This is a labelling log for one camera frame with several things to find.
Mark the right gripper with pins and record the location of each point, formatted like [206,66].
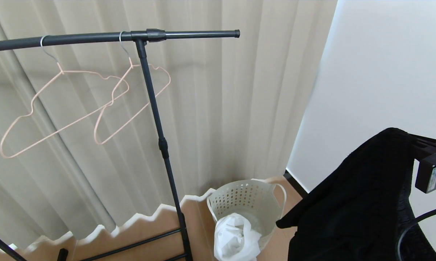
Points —
[420,145]

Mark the black garment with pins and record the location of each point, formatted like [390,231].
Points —
[359,203]

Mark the pink clothes hanger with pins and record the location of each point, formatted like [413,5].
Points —
[121,78]
[82,72]

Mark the white laundry basket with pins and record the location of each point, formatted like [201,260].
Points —
[261,214]

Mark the black clothes rack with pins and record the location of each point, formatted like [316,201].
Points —
[94,37]

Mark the beige curtain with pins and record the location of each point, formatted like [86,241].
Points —
[221,108]

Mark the white garment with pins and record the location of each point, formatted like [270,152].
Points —
[236,239]

